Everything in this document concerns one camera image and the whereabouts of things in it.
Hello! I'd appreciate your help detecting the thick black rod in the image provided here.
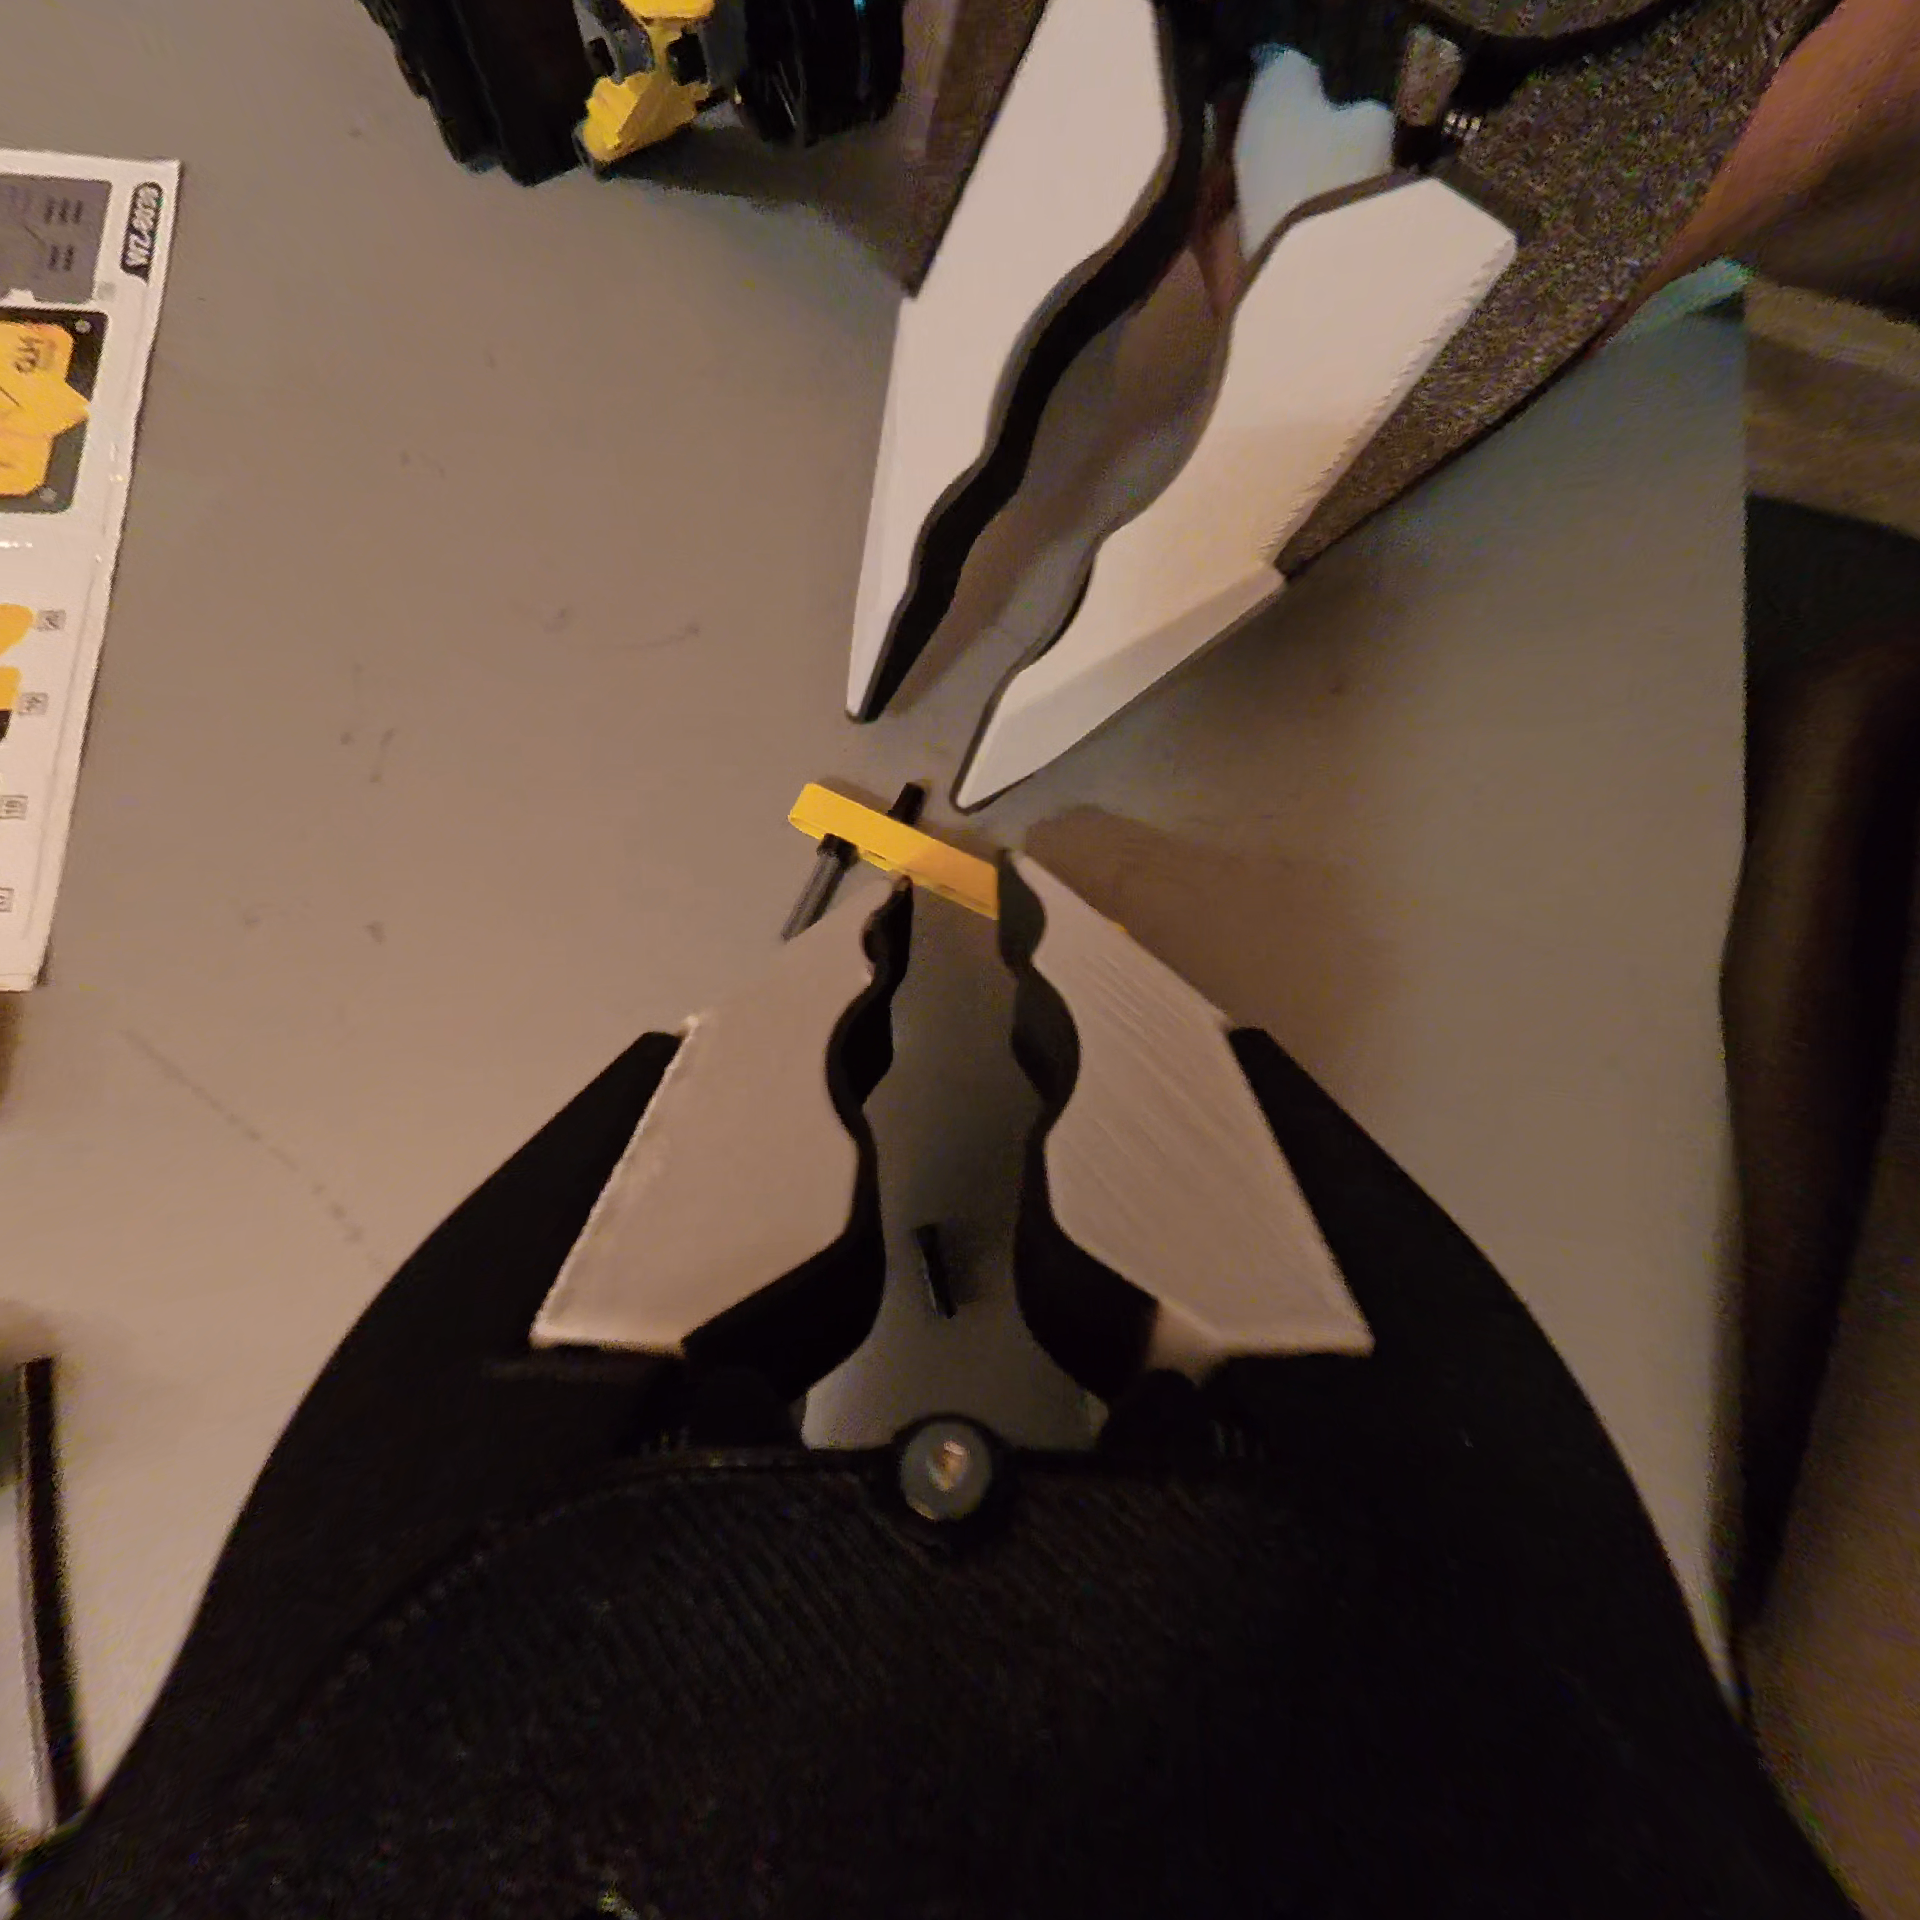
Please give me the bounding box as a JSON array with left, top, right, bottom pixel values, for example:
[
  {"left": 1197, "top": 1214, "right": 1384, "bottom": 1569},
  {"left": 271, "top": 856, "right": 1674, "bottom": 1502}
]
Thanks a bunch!
[{"left": 17, "top": 1357, "right": 84, "bottom": 1824}]

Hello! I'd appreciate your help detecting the person's right hand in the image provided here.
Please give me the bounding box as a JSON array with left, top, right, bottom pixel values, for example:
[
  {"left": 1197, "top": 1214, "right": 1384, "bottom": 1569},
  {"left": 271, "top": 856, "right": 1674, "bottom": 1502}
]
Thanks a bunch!
[{"left": 1654, "top": 0, "right": 1920, "bottom": 292}]

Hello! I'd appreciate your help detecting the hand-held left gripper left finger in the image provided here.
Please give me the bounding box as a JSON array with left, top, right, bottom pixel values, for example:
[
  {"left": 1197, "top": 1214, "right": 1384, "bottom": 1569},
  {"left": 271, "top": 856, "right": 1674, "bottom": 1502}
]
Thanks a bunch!
[{"left": 528, "top": 878, "right": 916, "bottom": 1355}]

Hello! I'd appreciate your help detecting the yellow sticker sheet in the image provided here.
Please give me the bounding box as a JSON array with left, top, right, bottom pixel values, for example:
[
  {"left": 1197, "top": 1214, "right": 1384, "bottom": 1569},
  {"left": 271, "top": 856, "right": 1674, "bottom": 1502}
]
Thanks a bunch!
[{"left": 0, "top": 151, "right": 184, "bottom": 992}]

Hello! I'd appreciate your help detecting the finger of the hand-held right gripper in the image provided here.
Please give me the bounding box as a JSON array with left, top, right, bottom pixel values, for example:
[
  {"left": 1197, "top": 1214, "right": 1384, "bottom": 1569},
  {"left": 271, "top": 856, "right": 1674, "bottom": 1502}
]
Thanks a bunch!
[
  {"left": 842, "top": 0, "right": 1190, "bottom": 726},
  {"left": 953, "top": 45, "right": 1523, "bottom": 815}
]

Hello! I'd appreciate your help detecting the yellow toy vehicle model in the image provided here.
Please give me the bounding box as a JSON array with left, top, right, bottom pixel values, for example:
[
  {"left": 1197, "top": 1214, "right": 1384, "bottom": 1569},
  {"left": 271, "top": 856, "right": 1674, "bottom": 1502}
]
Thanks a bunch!
[{"left": 359, "top": 0, "right": 901, "bottom": 187}]

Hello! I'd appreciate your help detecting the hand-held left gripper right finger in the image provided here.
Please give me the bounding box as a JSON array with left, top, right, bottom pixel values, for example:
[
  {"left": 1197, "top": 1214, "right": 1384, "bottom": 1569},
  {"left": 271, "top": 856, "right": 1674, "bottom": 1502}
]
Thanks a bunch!
[{"left": 995, "top": 851, "right": 1375, "bottom": 1409}]

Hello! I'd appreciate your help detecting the yellow thin beam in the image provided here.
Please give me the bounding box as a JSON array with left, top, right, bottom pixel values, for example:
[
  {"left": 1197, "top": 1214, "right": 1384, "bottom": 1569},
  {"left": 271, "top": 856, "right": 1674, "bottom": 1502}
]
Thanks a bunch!
[{"left": 787, "top": 779, "right": 1003, "bottom": 919}]

